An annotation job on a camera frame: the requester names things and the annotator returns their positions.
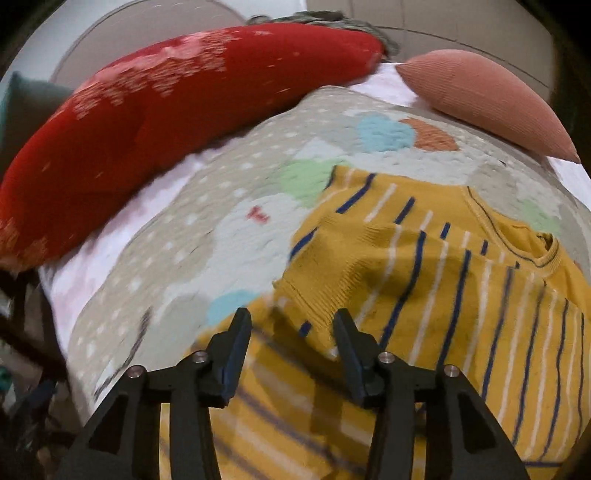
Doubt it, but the yellow striped knit sweater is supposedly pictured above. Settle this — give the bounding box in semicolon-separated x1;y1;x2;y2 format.
212;186;590;479

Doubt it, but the patchwork quilted bedspread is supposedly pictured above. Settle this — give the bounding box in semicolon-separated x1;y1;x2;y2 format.
67;86;590;416

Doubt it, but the red floral comforter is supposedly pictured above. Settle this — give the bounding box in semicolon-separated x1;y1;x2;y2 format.
1;23;384;272

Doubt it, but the white bed headboard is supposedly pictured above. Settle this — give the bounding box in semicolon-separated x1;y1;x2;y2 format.
50;0;245;88

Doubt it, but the grey plaid blanket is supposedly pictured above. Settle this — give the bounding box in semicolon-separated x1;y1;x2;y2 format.
246;10;401;60

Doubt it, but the pink corduroy pillow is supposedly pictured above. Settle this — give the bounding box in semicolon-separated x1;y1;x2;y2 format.
396;49;580;164

